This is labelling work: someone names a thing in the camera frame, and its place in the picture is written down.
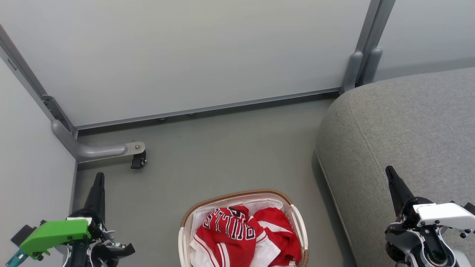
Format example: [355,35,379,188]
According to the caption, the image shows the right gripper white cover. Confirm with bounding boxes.
[385,166,475,238]

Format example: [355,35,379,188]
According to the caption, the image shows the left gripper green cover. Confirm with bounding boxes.
[20,172,114,260]

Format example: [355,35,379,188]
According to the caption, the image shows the red white basketball shorts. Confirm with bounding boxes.
[252,207,302,266]

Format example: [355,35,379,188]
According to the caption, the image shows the grey fabric sofa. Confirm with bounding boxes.
[315,67,475,267]

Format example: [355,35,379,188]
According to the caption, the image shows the grey metal partition foot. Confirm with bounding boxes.
[52,119,146,163]

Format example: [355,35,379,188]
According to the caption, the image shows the black caster wheel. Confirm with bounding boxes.
[131,152,147,169]

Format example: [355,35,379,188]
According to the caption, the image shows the white laundry basket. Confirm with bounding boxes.
[178,189,309,267]

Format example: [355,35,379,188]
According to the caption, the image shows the red Bulls jersey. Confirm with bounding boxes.
[190,206,282,267]

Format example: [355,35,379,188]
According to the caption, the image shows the grey partition post with bracket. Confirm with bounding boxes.
[0,24,78,139]

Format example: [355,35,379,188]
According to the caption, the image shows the grey aluminium partition rail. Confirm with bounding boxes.
[74,87,342,130]

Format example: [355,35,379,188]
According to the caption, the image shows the grey partition post double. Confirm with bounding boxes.
[340,0,396,95]

